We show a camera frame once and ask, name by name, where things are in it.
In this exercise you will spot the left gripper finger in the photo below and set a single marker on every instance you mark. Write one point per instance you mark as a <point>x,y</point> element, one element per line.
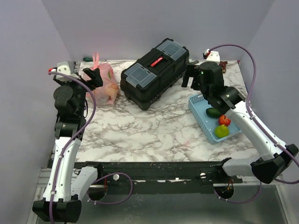
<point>95,73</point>
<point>94,82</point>

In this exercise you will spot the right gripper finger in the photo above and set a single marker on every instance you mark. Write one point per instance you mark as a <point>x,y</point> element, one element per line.
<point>195,74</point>
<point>188,73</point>

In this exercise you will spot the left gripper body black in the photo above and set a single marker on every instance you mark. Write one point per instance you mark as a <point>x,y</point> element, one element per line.
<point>80,90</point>

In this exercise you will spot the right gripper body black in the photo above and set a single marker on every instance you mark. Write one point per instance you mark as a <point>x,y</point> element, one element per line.
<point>202,89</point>

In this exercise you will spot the pink plastic bag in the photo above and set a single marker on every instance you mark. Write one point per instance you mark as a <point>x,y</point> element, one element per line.
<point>106,94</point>

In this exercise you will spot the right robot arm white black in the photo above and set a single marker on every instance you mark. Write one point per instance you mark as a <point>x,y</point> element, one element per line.
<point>274,154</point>

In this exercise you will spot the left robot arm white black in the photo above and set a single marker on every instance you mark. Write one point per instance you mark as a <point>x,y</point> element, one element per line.
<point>62,198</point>

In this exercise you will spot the dark green fake avocado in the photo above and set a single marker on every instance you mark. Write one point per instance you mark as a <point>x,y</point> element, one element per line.
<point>213,113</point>

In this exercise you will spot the red fake apple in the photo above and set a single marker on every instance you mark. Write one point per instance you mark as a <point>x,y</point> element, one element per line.
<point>224,120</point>

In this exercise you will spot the green fake pear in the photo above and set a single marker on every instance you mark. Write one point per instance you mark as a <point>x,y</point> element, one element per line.
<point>221,131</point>

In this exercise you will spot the blue plastic basket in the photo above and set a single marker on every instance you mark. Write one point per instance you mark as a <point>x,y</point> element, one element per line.
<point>198,105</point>

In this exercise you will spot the black plastic toolbox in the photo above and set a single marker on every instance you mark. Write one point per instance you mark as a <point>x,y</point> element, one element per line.
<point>151,75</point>

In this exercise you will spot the green handled screwdriver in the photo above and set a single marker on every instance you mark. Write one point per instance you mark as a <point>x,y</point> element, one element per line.
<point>89,59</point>

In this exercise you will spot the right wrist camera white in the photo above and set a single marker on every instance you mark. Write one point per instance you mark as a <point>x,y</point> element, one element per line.
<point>211,56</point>

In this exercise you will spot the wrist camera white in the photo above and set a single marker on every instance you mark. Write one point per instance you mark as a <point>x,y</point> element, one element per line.
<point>211,56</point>
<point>66,67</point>

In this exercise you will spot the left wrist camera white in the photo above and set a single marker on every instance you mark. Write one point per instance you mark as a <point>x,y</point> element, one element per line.
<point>66,67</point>

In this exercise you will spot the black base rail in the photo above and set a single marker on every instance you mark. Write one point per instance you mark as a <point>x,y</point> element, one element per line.
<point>159,177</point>

